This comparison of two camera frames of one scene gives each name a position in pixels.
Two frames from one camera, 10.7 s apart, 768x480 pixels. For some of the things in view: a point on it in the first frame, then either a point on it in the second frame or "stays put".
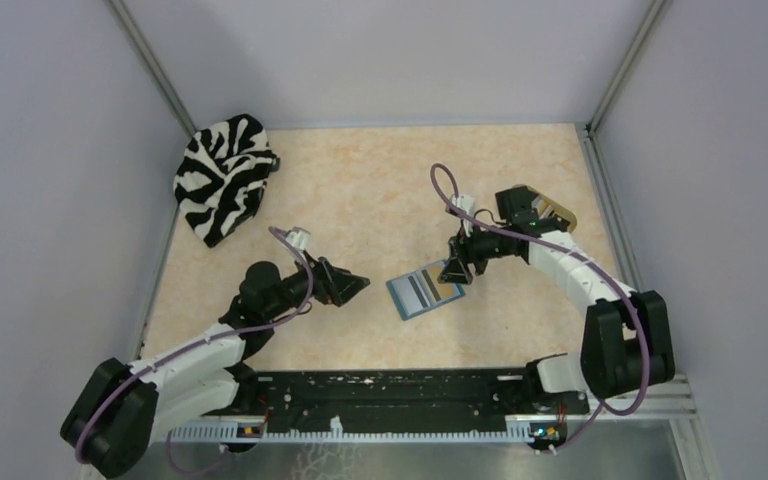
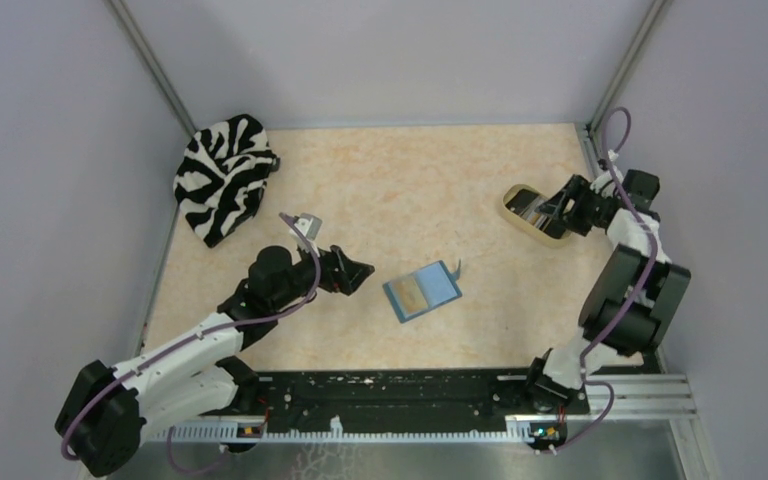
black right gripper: (463, 246) -> (575, 189)
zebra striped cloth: (222, 174) stays put
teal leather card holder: (421, 290) stays put
